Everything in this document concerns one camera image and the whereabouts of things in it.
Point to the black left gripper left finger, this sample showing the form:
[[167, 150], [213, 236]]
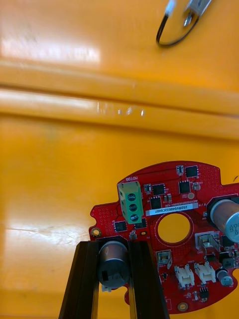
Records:
[[82, 286]]

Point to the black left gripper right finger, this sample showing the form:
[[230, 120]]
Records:
[[147, 286]]

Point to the round red circuit board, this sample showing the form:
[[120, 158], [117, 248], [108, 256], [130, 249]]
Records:
[[179, 249]]

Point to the yellow-orange plastic bin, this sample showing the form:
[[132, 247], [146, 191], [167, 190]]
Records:
[[49, 187], [74, 30]]

